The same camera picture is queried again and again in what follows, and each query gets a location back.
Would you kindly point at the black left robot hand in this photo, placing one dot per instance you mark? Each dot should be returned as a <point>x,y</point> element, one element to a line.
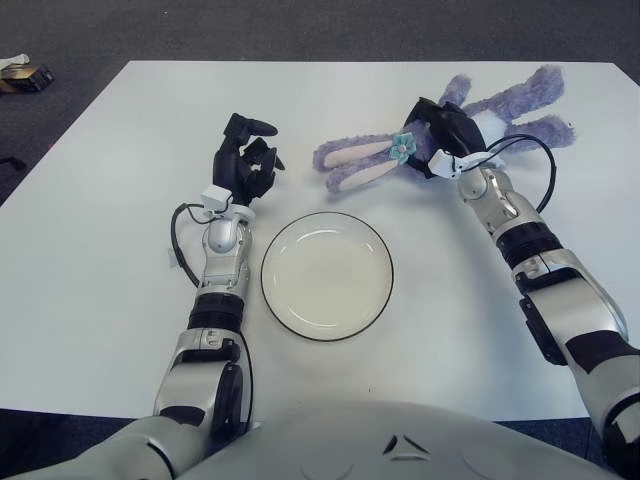
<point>240,170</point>

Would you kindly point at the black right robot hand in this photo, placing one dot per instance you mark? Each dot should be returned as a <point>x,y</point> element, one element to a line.
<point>457,130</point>

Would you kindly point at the purple plush bunny doll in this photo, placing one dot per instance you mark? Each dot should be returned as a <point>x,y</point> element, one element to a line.
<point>360,160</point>

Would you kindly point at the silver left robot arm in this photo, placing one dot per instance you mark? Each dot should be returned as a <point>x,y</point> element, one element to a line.
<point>222,260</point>

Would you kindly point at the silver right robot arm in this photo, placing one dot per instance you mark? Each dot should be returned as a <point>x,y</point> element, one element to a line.
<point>565,300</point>

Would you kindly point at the white plate with black rim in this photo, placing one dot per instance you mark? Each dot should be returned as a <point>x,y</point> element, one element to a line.
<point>327,277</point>

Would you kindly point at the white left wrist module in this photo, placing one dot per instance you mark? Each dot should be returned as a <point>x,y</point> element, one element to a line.
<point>215,196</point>

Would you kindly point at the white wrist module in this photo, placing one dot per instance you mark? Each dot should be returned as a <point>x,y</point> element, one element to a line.
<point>442,164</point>
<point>215,196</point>

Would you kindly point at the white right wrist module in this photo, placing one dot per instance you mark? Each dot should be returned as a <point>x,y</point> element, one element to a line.
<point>442,164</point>

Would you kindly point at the dark cardboard box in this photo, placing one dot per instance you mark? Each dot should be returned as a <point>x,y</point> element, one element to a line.
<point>27,79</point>

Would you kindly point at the white crumpled object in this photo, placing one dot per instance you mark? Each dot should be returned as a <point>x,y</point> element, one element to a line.
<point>12,60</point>

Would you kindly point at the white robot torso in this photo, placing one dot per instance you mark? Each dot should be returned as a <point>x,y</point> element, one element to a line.
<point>400,440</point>

